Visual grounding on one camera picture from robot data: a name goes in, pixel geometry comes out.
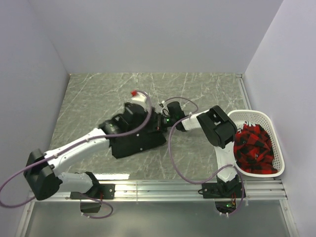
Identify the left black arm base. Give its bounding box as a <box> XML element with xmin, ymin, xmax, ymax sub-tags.
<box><xmin>70</xmin><ymin>184</ymin><xmax>116</xmax><ymax>199</ymax></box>

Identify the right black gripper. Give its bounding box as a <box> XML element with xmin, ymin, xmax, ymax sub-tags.
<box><xmin>148</xmin><ymin>113</ymin><xmax>177</xmax><ymax>134</ymax></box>

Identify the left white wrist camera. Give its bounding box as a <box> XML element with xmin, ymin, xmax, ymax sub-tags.
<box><xmin>130</xmin><ymin>90</ymin><xmax>151</xmax><ymax>110</ymax></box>

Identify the aluminium mounting rail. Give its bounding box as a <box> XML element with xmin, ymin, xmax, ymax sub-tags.
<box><xmin>27</xmin><ymin>180</ymin><xmax>288</xmax><ymax>203</ymax></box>

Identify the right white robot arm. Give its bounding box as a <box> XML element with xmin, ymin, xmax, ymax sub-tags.
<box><xmin>160</xmin><ymin>98</ymin><xmax>239</xmax><ymax>198</ymax></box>

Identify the red black plaid shirt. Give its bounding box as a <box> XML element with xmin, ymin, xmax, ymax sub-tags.
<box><xmin>234</xmin><ymin>121</ymin><xmax>277</xmax><ymax>175</ymax></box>

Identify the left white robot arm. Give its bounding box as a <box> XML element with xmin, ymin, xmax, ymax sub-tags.
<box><xmin>24</xmin><ymin>102</ymin><xmax>154</xmax><ymax>200</ymax></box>

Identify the black long sleeve shirt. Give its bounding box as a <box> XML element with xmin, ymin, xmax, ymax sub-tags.
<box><xmin>110</xmin><ymin>111</ymin><xmax>167</xmax><ymax>159</ymax></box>

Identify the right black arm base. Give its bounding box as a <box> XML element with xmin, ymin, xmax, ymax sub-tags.
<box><xmin>198</xmin><ymin>182</ymin><xmax>246</xmax><ymax>199</ymax></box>

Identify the white plastic laundry basket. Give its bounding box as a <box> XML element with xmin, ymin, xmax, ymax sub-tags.
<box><xmin>228</xmin><ymin>110</ymin><xmax>285</xmax><ymax>178</ymax></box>

